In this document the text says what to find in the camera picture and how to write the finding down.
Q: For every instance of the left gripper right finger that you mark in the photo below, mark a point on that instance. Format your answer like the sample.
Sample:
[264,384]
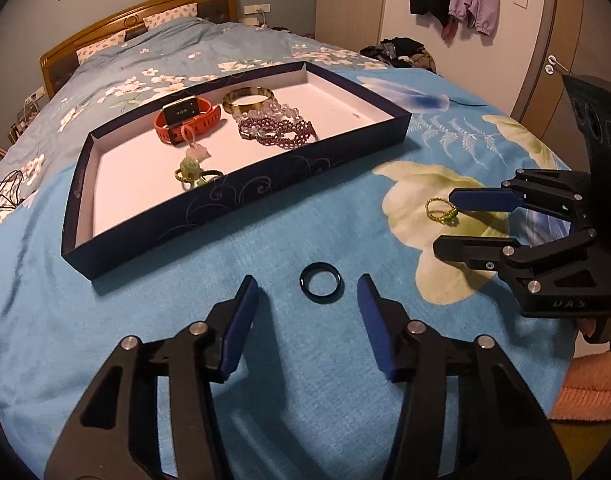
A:
[502,431]

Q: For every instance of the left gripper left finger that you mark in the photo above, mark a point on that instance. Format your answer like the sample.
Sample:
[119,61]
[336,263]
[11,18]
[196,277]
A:
[113,431]

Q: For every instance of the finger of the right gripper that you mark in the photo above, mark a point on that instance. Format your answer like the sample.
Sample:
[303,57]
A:
[485,199]
[477,252]

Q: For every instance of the green stone black cord charm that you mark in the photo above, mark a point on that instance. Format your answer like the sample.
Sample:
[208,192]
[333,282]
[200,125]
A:
[192,175]

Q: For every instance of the tortoiseshell gold bangle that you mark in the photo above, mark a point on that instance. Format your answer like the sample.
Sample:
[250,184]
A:
[243,100]

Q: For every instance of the orange smart watch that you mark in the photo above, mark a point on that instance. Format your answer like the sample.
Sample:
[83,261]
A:
[186,119]

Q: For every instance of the person right hand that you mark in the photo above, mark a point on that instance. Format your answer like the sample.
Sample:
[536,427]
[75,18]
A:
[595,330]

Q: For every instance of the pink knit right sleeve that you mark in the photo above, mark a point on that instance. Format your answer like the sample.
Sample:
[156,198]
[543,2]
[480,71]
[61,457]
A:
[586,392]

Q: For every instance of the light blue floral blanket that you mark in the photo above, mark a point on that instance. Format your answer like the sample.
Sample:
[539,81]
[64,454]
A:
[308,401]

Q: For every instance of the pile of dark clothes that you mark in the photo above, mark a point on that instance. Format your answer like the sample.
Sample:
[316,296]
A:
[401,52]

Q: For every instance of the dark blue shallow box tray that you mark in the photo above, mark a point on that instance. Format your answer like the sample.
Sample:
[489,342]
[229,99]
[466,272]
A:
[124,199]

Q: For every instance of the grey blue floral duvet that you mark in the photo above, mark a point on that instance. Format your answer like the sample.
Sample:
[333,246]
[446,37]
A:
[171,57]

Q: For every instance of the wooden bed headboard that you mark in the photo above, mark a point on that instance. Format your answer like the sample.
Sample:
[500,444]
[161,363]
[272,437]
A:
[59,64]

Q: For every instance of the right floral pillow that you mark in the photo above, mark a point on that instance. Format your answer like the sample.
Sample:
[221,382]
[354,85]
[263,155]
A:
[188,10]

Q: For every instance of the floral pillow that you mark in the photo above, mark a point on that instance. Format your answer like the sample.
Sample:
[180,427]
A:
[188,10]
[85,53]

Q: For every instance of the left floral pillow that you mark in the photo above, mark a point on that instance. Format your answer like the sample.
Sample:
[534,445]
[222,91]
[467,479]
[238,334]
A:
[85,53]

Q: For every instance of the silver door handle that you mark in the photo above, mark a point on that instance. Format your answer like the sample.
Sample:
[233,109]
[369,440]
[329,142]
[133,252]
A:
[553,66]

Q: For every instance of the black ring bangle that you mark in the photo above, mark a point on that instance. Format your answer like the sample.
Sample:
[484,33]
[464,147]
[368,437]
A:
[322,283]

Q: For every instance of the white wall socket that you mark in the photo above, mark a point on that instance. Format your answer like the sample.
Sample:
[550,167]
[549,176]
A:
[256,8]

